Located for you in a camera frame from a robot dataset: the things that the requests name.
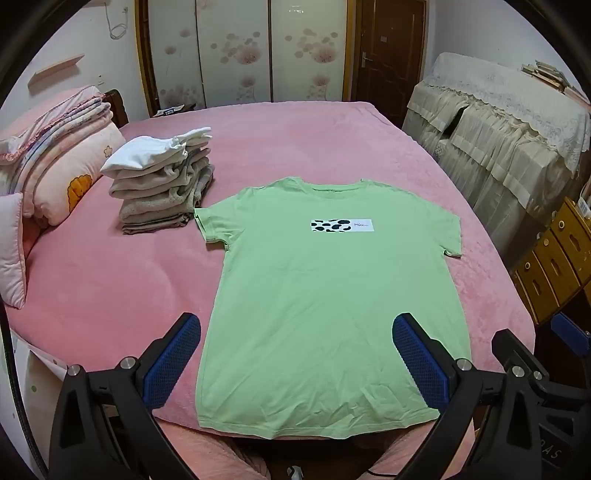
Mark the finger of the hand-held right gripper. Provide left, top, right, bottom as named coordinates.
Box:
left=491, top=329, right=591, bottom=408
left=551, top=313, right=591, bottom=358

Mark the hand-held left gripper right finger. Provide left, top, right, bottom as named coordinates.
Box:
left=392, top=312, right=543, bottom=480

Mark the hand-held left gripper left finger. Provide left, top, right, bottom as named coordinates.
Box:
left=48, top=312, right=202, bottom=480

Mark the green t-shirt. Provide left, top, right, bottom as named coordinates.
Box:
left=194, top=178, right=472, bottom=440

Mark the stack of beige folded clothes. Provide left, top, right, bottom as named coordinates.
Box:
left=108, top=143, right=216, bottom=235

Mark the yellow wooden drawer cabinet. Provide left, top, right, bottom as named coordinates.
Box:
left=512, top=196, right=591, bottom=324

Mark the dotted white bed sheet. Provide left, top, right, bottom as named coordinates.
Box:
left=9, top=332, right=65, bottom=480

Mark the beige pleated furniture cover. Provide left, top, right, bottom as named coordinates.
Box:
left=402, top=83, right=583, bottom=273

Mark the small pink cushion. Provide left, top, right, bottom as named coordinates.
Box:
left=0, top=193, right=28, bottom=309

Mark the folded cartoon print quilt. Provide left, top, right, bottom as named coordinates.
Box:
left=9, top=99, right=126, bottom=227

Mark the pink bed blanket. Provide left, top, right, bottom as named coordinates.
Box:
left=9, top=102, right=536, bottom=441

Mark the white lace cover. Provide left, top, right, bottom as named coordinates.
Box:
left=418, top=52, right=591, bottom=176

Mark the dark nightstand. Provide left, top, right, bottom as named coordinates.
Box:
left=152, top=104, right=197, bottom=118

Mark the pile of books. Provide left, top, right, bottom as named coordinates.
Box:
left=522, top=60, right=591, bottom=104

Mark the dark wooden headboard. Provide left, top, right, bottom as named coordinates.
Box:
left=102, top=89, right=130, bottom=129

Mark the brown wooden door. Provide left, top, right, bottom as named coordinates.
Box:
left=355, top=0, right=430, bottom=130

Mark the floral sliding door wardrobe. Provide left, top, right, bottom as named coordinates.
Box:
left=135, top=0, right=358, bottom=118

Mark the light wooden wall shelf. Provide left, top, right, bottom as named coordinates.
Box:
left=28, top=54, right=85, bottom=88

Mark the white wall cable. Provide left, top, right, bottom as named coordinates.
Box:
left=106, top=0, right=130, bottom=40

